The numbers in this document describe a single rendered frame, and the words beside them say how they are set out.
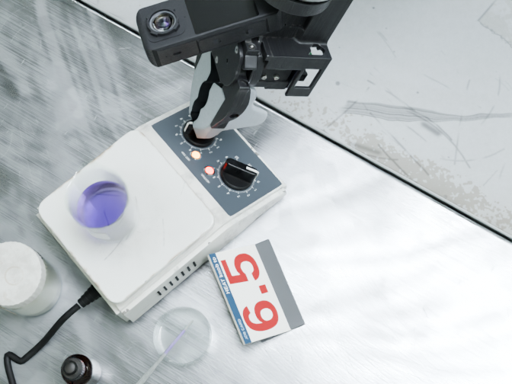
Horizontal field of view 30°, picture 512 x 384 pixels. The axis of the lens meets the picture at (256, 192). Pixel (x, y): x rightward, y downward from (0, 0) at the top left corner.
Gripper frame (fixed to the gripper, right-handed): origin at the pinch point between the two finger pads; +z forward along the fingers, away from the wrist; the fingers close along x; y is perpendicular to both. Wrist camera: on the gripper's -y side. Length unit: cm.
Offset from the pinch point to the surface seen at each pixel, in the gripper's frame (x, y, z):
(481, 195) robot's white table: -10.8, 26.6, -2.9
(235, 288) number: -14.3, 2.9, 6.6
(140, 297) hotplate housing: -14.1, -6.2, 7.4
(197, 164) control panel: -3.5, 0.1, 1.9
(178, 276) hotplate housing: -12.2, -2.1, 7.4
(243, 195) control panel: -7.1, 3.8, 1.8
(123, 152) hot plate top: -2.1, -6.9, 1.9
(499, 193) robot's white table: -11.1, 28.2, -3.6
